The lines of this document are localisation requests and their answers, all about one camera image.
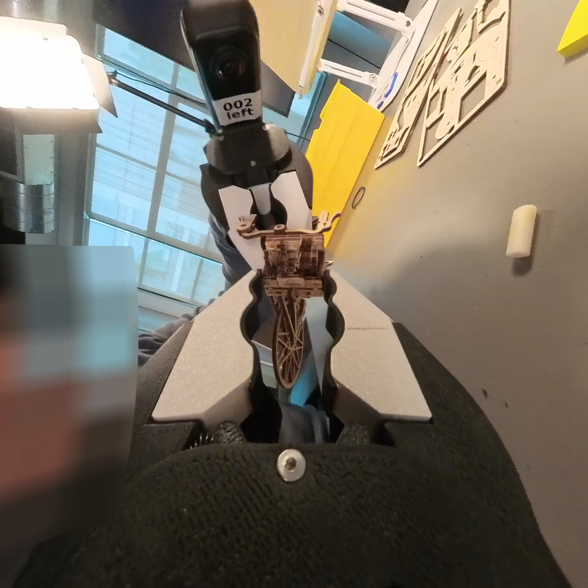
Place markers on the yellow paper sheet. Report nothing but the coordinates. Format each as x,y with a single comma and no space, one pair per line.
344,138

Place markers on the light wooden panel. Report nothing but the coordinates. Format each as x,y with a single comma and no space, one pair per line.
298,36

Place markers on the wooden engine block part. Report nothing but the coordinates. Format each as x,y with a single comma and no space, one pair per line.
294,264

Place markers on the black rubber band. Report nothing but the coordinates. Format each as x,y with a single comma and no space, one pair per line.
354,198

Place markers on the large glass window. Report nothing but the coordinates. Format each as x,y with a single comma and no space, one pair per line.
138,183

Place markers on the person's grey clothing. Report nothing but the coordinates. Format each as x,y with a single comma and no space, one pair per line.
158,337

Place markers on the wooden bicycle model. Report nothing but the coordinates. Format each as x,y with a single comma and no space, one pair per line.
287,351

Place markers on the yellow sticky note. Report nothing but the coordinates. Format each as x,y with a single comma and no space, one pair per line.
576,27

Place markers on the silver ventilation duct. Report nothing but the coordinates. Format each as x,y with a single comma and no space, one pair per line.
32,206

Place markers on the white foam cylinder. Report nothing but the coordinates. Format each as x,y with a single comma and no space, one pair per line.
521,229

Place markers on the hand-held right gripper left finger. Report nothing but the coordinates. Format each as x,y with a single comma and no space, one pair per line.
197,367

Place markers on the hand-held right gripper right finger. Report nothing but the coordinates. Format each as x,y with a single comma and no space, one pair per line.
381,367

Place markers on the studio light panel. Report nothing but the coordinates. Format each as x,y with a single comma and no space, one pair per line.
46,69

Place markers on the white metal frame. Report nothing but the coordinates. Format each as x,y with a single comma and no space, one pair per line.
390,18

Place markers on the wooden model parts sheet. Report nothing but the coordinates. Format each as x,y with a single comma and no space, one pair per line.
404,126
498,55

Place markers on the black light stand pole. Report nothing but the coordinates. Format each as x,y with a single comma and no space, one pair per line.
156,101

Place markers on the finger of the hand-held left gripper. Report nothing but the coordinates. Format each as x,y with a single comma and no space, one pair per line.
294,197
234,204

